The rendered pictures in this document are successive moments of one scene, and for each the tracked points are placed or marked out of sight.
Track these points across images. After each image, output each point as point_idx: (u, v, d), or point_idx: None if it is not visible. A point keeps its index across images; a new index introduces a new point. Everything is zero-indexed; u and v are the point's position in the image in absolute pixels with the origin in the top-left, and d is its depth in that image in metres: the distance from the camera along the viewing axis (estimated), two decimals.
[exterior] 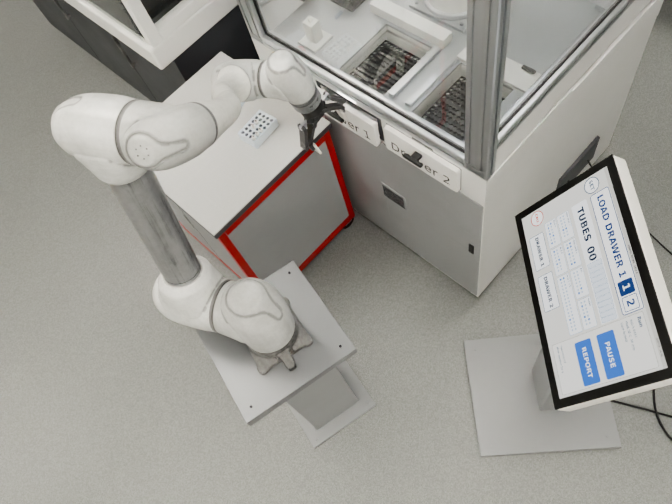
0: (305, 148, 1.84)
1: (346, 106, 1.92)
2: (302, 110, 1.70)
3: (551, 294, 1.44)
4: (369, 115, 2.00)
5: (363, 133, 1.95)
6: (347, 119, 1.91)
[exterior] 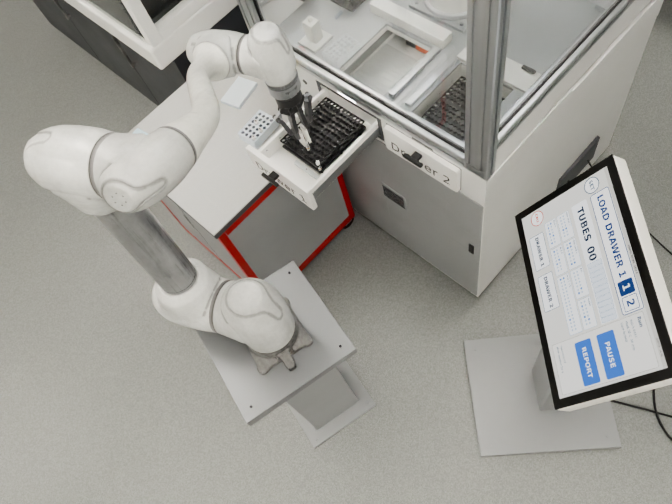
0: (289, 135, 1.74)
1: (280, 170, 1.85)
2: (277, 95, 1.58)
3: (551, 294, 1.44)
4: (307, 176, 1.93)
5: (299, 196, 1.89)
6: (310, 140, 1.82)
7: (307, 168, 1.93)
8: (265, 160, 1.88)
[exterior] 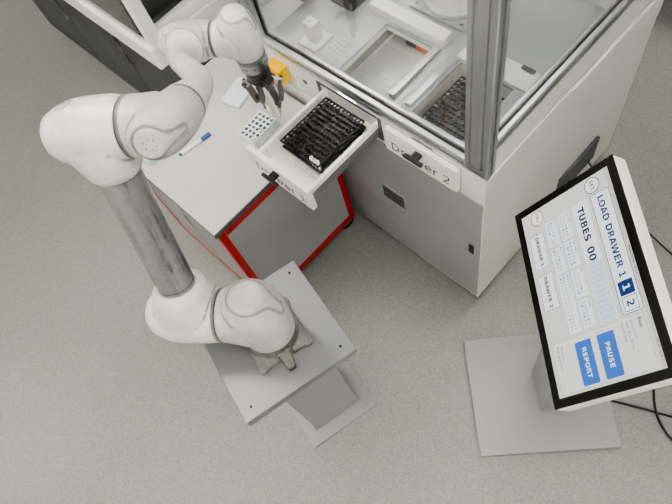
0: (254, 101, 1.90)
1: (280, 170, 1.85)
2: (239, 66, 1.73)
3: (551, 294, 1.44)
4: (307, 176, 1.93)
5: (299, 196, 1.89)
6: (279, 114, 1.95)
7: (307, 168, 1.93)
8: (265, 160, 1.88)
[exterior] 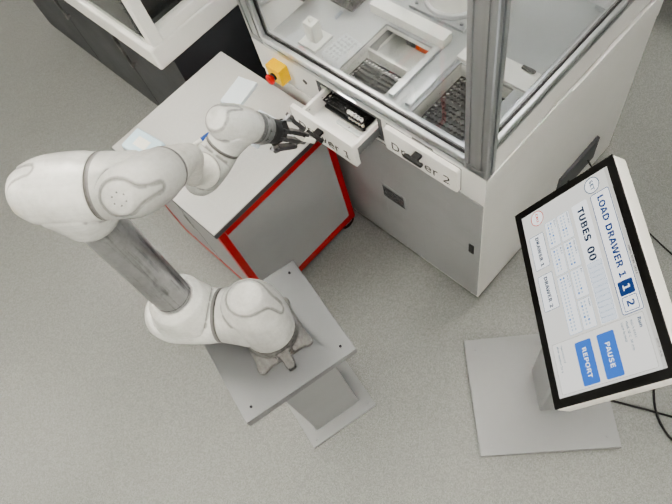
0: (294, 149, 1.85)
1: (325, 126, 1.90)
2: (260, 144, 1.69)
3: (551, 294, 1.44)
4: (350, 134, 1.98)
5: (343, 153, 1.93)
6: (314, 140, 1.90)
7: (349, 126, 1.98)
8: (310, 117, 1.92)
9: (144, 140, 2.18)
